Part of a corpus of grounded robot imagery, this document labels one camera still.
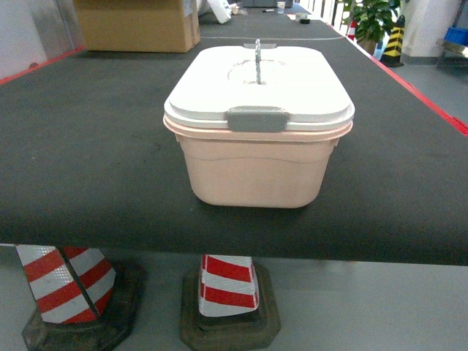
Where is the red white cone middle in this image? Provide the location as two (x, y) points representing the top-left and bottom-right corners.
(180, 254), (281, 350)

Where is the yellow black traffic cone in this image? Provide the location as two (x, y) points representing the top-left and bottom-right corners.
(380, 15), (406, 67)

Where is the white lid with grey handle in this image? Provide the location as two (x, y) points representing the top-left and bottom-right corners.
(164, 46), (355, 132)

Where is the red white cone left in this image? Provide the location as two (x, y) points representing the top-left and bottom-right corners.
(16, 244), (146, 350)

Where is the blue bins far right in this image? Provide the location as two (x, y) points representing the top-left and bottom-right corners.
(444, 26), (468, 46)

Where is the pink plastic storage box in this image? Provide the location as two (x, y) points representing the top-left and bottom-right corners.
(163, 117), (353, 208)

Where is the white paper cup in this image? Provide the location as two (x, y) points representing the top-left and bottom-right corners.
(276, 1), (286, 15)

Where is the green potted plant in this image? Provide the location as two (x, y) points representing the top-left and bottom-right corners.
(342, 0), (401, 56)

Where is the cardboard box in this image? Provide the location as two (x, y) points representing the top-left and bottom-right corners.
(73, 1), (200, 53)

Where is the black table mat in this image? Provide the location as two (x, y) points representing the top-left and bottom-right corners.
(1, 10), (467, 265)

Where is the red white cone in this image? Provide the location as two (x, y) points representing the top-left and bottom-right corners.
(180, 254), (281, 350)
(16, 244), (146, 350)

